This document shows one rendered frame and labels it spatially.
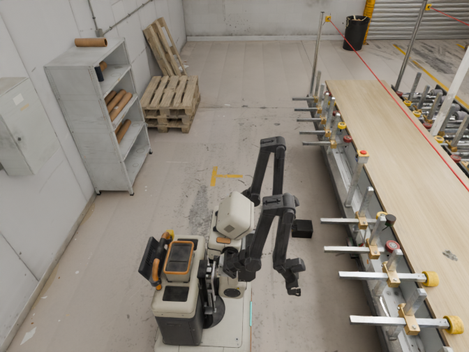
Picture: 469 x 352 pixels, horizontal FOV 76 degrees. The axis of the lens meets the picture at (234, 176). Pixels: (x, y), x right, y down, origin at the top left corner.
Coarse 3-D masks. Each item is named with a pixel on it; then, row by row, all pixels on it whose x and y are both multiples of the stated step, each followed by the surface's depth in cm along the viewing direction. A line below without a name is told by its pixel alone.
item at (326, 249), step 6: (324, 246) 195; (324, 252) 194; (330, 252) 194; (336, 252) 194; (342, 252) 193; (348, 252) 193; (354, 252) 193; (360, 252) 192; (366, 252) 192; (384, 252) 191
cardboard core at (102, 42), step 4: (76, 40) 302; (80, 40) 302; (84, 40) 301; (88, 40) 301; (92, 40) 301; (96, 40) 301; (100, 40) 300; (104, 40) 306; (76, 44) 303; (80, 44) 303; (84, 44) 303; (88, 44) 302; (92, 44) 302; (96, 44) 302; (100, 44) 302; (104, 44) 302
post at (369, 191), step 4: (368, 188) 198; (372, 188) 197; (368, 192) 198; (372, 192) 198; (364, 196) 203; (368, 196) 200; (364, 200) 203; (368, 200) 203; (364, 204) 205; (360, 208) 211; (364, 208) 207; (360, 212) 210; (364, 212) 210; (360, 216) 212; (356, 228) 221
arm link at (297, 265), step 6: (288, 258) 147; (294, 258) 146; (300, 258) 145; (288, 264) 145; (294, 264) 143; (300, 264) 143; (276, 270) 143; (282, 270) 143; (294, 270) 145; (300, 270) 144
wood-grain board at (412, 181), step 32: (352, 96) 353; (384, 96) 351; (352, 128) 299; (384, 128) 297; (416, 128) 296; (384, 160) 257; (416, 160) 256; (448, 160) 255; (384, 192) 226; (416, 192) 226; (448, 192) 225; (416, 224) 202; (448, 224) 201; (416, 256) 182; (448, 288) 166
